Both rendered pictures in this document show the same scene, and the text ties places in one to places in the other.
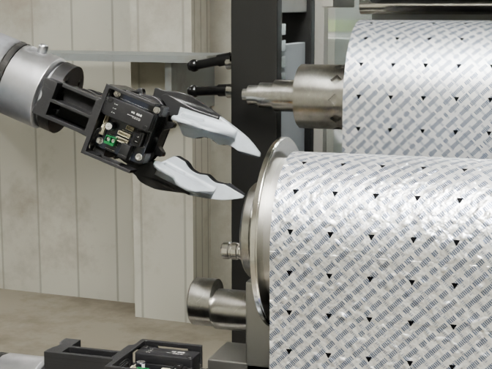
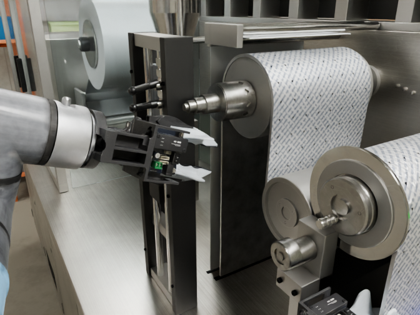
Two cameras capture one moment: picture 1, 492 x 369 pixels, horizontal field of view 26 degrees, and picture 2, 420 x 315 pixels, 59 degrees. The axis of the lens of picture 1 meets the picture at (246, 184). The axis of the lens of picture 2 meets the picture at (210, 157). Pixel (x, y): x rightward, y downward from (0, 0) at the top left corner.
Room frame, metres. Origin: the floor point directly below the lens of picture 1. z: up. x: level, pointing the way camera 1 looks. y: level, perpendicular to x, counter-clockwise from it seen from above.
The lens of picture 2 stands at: (0.67, 0.41, 1.48)
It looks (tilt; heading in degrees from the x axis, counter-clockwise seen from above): 22 degrees down; 311
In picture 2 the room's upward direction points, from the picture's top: straight up
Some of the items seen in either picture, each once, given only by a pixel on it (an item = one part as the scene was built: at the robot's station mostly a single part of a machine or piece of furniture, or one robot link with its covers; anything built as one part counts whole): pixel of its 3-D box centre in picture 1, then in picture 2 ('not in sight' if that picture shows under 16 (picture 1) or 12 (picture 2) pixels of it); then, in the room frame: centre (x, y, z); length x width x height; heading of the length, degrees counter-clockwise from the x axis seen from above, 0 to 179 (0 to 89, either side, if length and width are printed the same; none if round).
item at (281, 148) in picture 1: (280, 231); (353, 202); (0.81, -0.03, 1.25); 0.15 x 0.01 x 0.15; 162
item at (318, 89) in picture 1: (329, 97); (230, 100); (1.06, -0.08, 1.33); 0.06 x 0.06 x 0.06; 72
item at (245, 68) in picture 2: not in sight; (298, 90); (1.01, -0.23, 1.33); 0.25 x 0.14 x 0.14; 72
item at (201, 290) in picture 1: (205, 302); (285, 254); (0.87, 0.03, 1.18); 0.04 x 0.02 x 0.04; 162
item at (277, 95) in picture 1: (271, 95); (200, 105); (1.08, -0.03, 1.33); 0.06 x 0.03 x 0.03; 72
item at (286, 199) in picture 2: not in sight; (339, 194); (0.89, -0.18, 1.17); 0.26 x 0.12 x 0.12; 72
